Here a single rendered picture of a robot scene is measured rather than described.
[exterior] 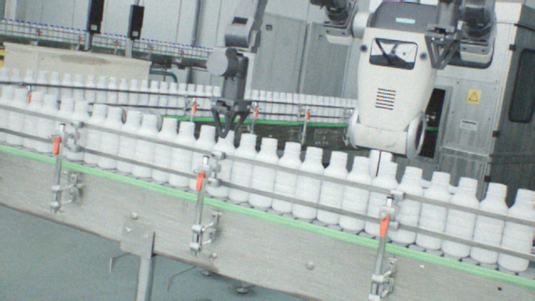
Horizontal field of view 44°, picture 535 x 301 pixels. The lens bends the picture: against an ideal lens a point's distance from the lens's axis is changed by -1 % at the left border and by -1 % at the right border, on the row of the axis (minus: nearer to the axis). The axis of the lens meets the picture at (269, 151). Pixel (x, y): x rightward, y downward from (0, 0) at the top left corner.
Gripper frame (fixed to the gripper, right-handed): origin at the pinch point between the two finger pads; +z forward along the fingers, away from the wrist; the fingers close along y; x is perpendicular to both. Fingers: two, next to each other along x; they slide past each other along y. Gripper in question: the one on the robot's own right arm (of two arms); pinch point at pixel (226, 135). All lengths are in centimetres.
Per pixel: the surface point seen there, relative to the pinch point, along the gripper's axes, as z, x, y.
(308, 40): -50, -243, -615
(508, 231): 7, 69, 2
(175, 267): 116, -129, -197
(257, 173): 7.2, 11.1, 2.6
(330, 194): 8.1, 30.0, 1.9
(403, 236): 13, 48, 3
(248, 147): 1.8, 7.0, 0.9
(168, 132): 2.5, -16.8, 0.7
